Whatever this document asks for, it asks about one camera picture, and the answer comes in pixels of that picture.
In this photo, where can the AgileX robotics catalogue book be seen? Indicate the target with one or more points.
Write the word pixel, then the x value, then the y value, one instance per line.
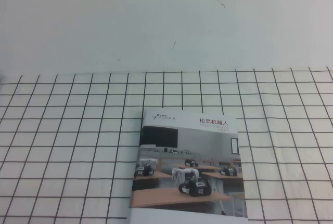
pixel 187 141

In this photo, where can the white black-grid tablecloth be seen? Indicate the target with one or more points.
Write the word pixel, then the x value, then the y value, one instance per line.
pixel 52 130

